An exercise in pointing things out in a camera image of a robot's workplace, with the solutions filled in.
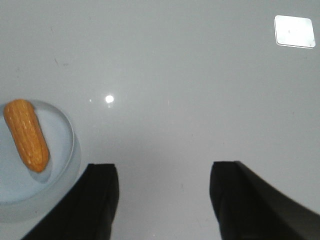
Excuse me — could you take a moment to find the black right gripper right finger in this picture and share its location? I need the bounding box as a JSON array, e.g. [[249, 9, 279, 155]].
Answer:
[[209, 161, 320, 240]]

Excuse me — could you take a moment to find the light blue round plate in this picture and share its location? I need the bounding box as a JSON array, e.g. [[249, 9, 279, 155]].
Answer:
[[0, 99, 80, 223]]

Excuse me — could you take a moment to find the orange toy corn cob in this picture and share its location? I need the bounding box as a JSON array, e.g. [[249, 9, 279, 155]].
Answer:
[[3, 99, 49, 173]]

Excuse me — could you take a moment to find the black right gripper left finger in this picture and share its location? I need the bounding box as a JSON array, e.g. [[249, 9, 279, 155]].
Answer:
[[24, 164, 119, 240]]

